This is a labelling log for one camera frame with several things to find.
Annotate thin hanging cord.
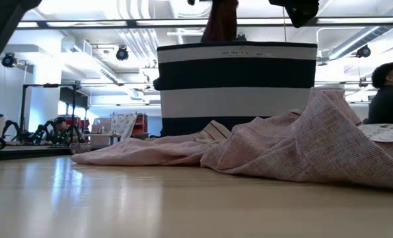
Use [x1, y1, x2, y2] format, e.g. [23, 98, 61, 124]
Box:
[281, 6, 287, 43]

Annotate black background rig frame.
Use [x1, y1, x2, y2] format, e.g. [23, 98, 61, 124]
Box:
[20, 83, 88, 146]

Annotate navy white striped fabric basket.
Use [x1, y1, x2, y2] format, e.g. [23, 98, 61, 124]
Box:
[153, 41, 318, 137]

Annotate cream striped cloth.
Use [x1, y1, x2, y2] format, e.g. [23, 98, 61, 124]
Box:
[196, 120, 232, 145]

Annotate pale lilac pink shirt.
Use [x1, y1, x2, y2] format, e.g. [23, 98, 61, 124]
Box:
[70, 133, 217, 167]

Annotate person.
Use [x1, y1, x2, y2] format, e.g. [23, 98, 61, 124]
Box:
[52, 116, 72, 145]
[363, 61, 393, 125]

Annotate white patterned board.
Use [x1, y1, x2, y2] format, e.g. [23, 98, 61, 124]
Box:
[109, 112, 138, 140]

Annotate black background robot arms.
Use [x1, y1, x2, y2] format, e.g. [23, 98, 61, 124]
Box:
[1, 119, 57, 145]

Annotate maroon garment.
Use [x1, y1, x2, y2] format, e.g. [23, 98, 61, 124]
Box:
[201, 0, 240, 43]

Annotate pink checked woven shirt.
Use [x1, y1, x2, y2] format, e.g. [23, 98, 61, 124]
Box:
[200, 86, 393, 192]

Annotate black tripod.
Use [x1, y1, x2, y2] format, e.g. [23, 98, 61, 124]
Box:
[63, 124, 85, 145]

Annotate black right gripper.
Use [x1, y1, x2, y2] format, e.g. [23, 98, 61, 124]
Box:
[268, 0, 320, 29]

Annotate background table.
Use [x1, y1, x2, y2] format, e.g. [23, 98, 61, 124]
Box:
[83, 133, 123, 148]

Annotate brown cardboard boxes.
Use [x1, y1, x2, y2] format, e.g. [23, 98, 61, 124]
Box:
[90, 117, 113, 135]

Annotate red storage rack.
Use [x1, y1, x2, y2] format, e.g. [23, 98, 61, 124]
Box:
[65, 115, 90, 133]
[129, 113, 148, 136]

